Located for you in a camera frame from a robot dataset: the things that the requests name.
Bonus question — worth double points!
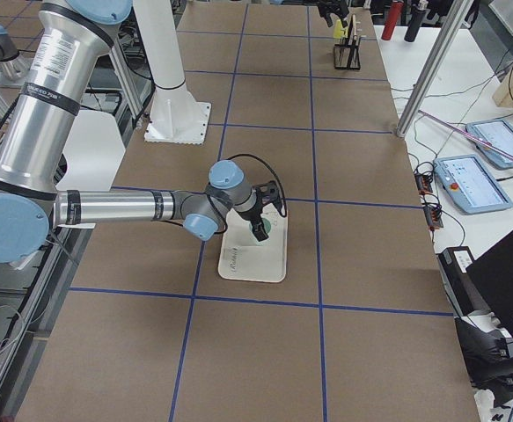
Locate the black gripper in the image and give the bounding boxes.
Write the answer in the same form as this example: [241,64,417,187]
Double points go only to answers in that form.
[238,200,268,242]
[317,0,349,27]

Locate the green plastic cup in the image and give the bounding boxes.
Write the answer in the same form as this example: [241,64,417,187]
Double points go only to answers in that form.
[250,217,271,234]

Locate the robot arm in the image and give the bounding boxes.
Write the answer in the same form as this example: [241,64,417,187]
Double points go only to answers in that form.
[0,1,267,263]

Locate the yellow plastic cup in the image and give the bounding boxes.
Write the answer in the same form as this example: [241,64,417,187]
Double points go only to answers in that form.
[333,18,349,40]

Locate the cream plastic tray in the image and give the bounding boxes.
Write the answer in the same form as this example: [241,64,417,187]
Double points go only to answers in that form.
[217,204,288,283]

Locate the red bottle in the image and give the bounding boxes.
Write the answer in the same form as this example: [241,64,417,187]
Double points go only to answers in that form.
[381,0,404,40]

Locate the black bottle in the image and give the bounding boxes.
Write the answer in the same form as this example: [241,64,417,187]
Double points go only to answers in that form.
[404,0,429,42]

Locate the pink metal rod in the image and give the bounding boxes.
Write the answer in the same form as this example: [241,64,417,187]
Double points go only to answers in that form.
[419,110,513,162]

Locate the black usb hub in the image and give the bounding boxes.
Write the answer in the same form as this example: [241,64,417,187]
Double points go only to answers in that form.
[414,172,433,195]

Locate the white plastic chair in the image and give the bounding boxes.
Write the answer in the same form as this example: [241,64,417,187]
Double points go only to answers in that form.
[53,110,130,229]

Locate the black box on table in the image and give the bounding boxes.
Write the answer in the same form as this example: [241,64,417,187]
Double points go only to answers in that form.
[437,246,489,316]

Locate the far blue teach pendant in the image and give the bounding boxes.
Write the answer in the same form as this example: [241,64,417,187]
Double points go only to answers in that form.
[465,119,513,170]

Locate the blue teach pendant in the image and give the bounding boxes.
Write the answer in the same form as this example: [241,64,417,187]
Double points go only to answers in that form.
[465,119,513,170]
[434,154,513,215]

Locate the near blue teach pendant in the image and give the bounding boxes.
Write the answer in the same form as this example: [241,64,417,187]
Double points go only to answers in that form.
[434,154,513,215]

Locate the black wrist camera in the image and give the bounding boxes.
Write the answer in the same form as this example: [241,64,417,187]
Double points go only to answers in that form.
[254,181,283,213]

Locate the black wire cup rack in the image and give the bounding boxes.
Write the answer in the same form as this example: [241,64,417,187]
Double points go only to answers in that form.
[333,13,362,70]

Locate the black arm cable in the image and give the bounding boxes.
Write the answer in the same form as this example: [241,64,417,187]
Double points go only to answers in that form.
[167,152,289,234]

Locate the aluminium frame post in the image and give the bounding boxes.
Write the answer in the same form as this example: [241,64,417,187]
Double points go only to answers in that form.
[395,0,473,138]

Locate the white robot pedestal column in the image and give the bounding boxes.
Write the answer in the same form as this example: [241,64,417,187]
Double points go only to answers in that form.
[133,0,211,145]

